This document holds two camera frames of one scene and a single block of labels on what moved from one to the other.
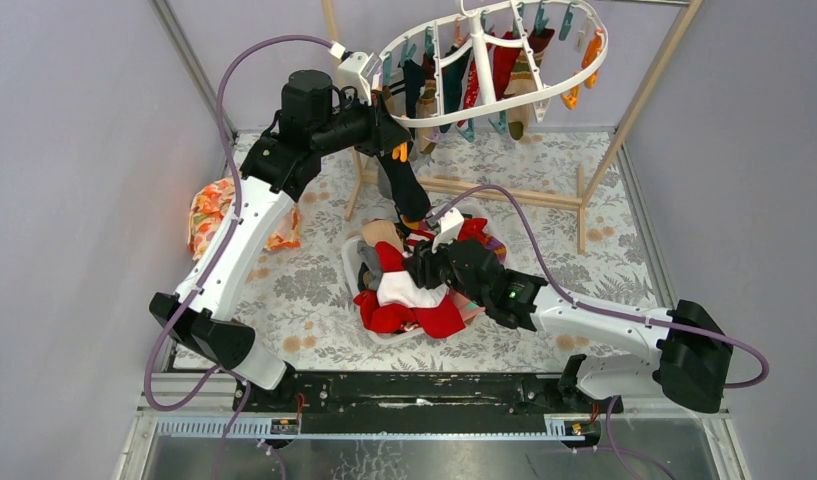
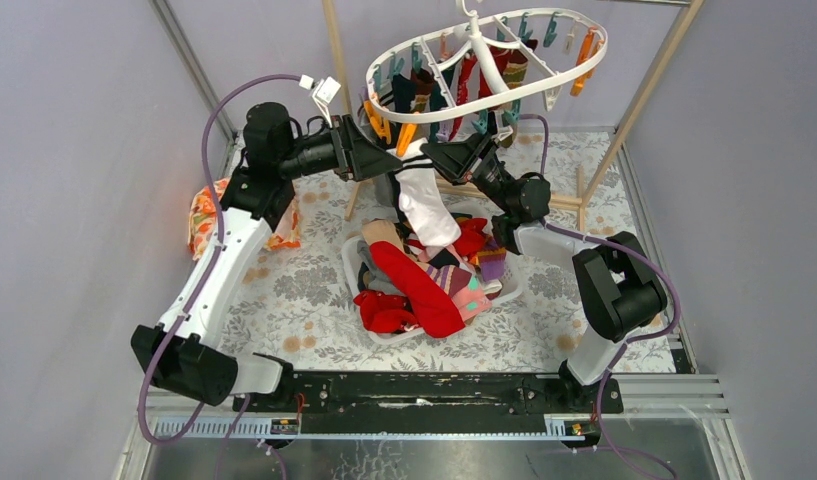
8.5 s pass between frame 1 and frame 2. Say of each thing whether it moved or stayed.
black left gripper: moved
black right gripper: moved
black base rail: stayed
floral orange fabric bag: stayed
